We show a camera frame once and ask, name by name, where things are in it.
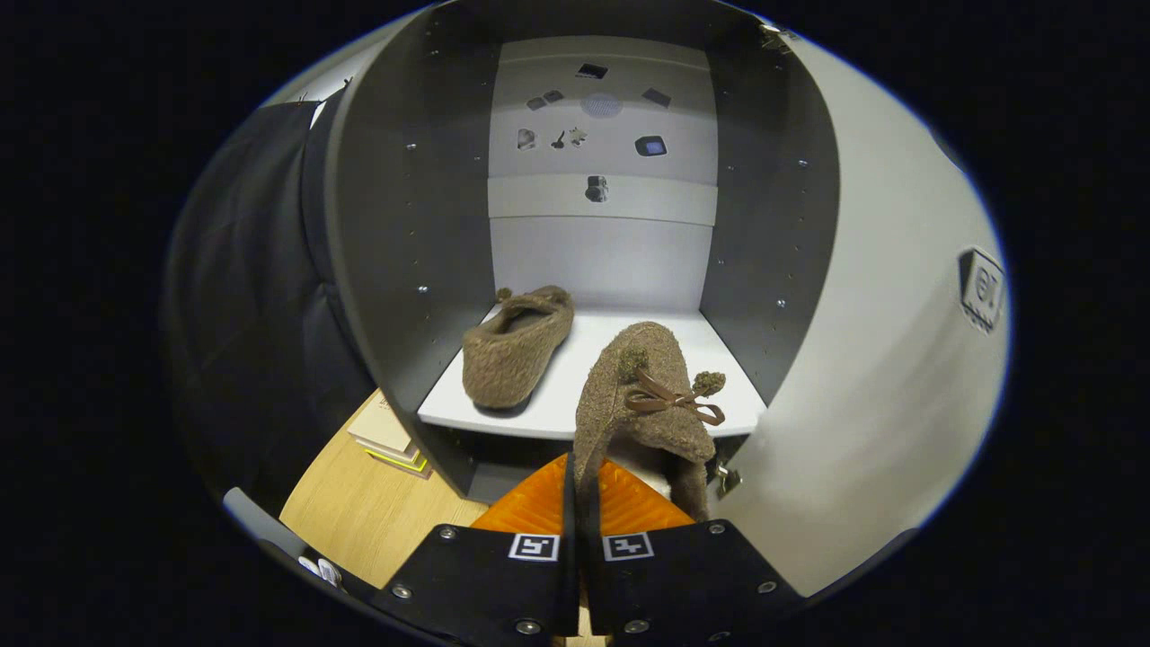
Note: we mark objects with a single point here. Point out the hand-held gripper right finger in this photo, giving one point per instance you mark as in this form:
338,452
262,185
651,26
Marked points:
683,575

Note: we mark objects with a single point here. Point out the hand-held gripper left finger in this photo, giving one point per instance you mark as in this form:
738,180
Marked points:
494,575

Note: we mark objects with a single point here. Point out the brown fuzzy shoe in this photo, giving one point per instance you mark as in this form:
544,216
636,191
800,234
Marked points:
512,359
611,422

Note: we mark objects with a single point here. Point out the grey shoe cabinet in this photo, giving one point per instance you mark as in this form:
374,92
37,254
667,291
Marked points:
404,225

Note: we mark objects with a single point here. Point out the metal door hinge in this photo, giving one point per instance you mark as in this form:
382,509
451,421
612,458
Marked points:
773,34
726,481

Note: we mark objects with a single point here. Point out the white cabinet shelf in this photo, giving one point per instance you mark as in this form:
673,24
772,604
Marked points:
557,395

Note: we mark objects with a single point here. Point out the stack of books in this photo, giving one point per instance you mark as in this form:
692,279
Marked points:
386,431

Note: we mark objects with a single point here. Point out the black backdrop cloth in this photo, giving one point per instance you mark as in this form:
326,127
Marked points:
252,314

